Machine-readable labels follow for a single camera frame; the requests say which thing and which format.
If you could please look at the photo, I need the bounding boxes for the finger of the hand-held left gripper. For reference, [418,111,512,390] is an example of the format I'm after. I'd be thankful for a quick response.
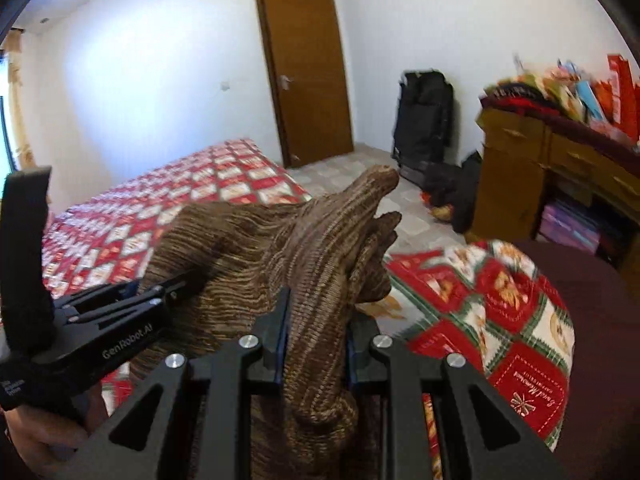
[75,287,169,324]
[55,270,201,311]

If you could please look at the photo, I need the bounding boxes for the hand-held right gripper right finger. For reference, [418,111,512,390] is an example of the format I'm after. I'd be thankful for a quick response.
[345,320,566,480]

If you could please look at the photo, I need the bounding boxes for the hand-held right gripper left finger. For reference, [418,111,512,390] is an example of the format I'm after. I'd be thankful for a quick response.
[55,287,292,480]

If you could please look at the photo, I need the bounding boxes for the brown knitted sweater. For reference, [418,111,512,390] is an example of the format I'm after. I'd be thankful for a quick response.
[130,165,404,480]

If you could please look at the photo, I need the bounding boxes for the person's left hand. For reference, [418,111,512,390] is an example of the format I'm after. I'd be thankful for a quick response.
[5,385,109,464]

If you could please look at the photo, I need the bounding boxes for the red checked printed blanket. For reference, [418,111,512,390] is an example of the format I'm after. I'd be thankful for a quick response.
[42,139,576,480]

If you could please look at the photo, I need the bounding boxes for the black bag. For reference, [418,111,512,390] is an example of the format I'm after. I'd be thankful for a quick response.
[425,152,484,234]

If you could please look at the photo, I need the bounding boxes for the yellow patterned curtain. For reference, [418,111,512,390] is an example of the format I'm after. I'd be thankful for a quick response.
[5,27,37,171]

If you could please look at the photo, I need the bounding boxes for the window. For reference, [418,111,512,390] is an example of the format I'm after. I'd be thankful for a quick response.
[0,50,16,176]

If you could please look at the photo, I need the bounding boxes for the maroon bed sheet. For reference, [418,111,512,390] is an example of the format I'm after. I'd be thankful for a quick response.
[515,240,640,480]

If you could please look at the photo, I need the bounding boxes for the black suitcase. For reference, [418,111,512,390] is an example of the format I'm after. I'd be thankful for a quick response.
[391,70,455,182]

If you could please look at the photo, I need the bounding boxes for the pink storage boxes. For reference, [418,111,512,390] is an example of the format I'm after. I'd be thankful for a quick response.
[537,199,602,257]

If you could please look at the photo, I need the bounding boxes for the wooden dresser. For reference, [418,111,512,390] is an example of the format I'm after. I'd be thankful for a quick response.
[467,105,640,272]

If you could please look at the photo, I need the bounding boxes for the brown wooden door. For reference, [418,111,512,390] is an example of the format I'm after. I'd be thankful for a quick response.
[255,0,356,169]

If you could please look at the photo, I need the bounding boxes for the pile of colourful packets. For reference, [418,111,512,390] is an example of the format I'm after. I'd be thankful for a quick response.
[480,52,640,141]

